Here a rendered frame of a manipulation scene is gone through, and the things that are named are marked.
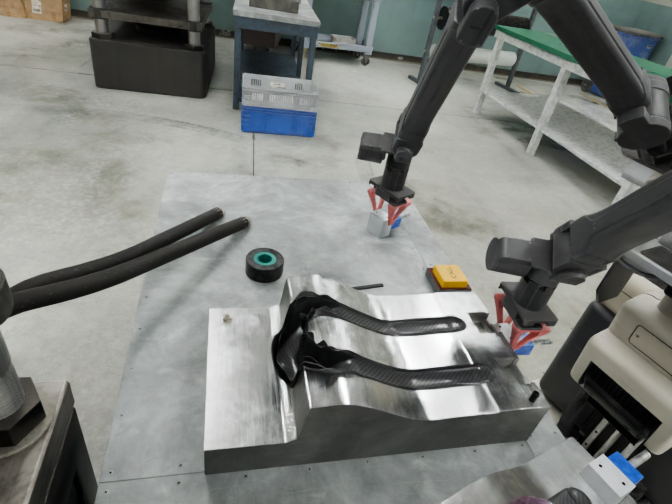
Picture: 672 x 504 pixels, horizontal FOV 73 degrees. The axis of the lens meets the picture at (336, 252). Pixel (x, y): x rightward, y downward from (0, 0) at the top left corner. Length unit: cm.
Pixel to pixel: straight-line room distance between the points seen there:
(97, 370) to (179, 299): 101
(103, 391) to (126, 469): 113
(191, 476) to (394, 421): 28
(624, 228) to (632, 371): 51
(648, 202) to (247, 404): 56
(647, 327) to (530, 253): 39
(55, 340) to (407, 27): 631
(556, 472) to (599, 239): 33
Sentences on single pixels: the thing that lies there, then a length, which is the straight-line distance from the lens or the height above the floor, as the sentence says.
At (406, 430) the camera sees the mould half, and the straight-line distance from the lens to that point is 69.
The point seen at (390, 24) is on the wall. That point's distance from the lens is 723.
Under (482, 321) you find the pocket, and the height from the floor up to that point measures 87.
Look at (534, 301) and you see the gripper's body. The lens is 84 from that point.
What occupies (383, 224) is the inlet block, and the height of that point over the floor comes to 84.
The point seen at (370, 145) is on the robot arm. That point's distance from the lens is 104.
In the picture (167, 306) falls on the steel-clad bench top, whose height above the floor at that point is 80.
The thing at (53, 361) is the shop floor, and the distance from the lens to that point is 197.
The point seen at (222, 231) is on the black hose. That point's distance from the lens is 101.
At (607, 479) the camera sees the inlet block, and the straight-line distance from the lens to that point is 76.
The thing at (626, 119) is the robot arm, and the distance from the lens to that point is 91.
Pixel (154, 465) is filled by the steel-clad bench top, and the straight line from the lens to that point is 71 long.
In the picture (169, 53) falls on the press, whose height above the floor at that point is 36.
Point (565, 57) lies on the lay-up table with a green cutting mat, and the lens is 449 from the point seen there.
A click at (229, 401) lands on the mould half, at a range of 68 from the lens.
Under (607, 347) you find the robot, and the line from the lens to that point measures 112.
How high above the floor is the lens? 141
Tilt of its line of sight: 35 degrees down
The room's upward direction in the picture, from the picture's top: 11 degrees clockwise
